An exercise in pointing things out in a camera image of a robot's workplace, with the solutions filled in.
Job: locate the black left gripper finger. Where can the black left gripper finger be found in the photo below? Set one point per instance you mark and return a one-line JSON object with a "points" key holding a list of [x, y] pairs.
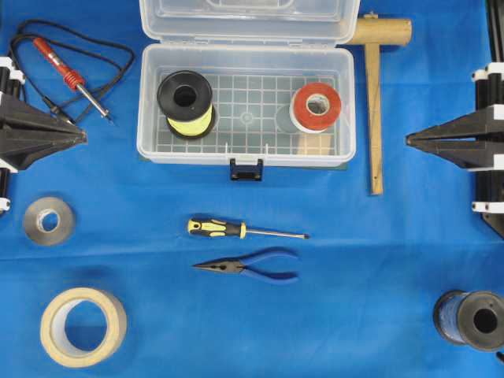
{"points": [[19, 154], [19, 114]]}

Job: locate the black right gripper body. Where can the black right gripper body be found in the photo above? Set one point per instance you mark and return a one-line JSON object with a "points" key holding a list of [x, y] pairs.
{"points": [[489, 180]]}

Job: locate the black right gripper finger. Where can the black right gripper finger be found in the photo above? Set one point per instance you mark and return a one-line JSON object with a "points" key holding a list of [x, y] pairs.
{"points": [[470, 125], [466, 154]]}

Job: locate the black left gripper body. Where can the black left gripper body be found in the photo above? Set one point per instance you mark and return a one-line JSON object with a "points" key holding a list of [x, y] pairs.
{"points": [[12, 83]]}

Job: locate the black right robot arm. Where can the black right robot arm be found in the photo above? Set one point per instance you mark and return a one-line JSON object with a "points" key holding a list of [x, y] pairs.
{"points": [[495, 31]]}

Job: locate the clear tool box lid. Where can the clear tool box lid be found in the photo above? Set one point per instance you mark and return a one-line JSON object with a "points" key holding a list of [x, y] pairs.
{"points": [[326, 23]]}

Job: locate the clear plastic tool box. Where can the clear plastic tool box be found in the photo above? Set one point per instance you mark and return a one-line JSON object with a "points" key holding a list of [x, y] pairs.
{"points": [[252, 90]]}

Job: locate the dark blue box latch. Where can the dark blue box latch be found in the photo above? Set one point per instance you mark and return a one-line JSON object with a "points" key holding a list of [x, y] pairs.
{"points": [[246, 172]]}

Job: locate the red soldering iron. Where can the red soldering iron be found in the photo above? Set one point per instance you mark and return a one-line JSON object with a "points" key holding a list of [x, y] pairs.
{"points": [[71, 77]]}

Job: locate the grey tape roll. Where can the grey tape roll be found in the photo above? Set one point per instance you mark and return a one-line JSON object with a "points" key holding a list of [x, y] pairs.
{"points": [[49, 221]]}

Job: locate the wooden mallet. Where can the wooden mallet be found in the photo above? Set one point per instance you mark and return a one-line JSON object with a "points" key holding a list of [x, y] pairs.
{"points": [[373, 32]]}

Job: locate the blue table cloth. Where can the blue table cloth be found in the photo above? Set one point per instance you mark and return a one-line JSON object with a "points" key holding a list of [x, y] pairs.
{"points": [[353, 300]]}

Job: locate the red tape roll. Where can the red tape roll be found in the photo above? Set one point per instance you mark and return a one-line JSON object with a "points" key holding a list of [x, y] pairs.
{"points": [[315, 107]]}

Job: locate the beige masking tape roll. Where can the beige masking tape roll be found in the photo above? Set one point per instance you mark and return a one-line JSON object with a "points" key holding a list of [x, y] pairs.
{"points": [[82, 327]]}

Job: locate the yellow black screwdriver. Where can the yellow black screwdriver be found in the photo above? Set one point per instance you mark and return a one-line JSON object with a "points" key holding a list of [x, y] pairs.
{"points": [[210, 227]]}

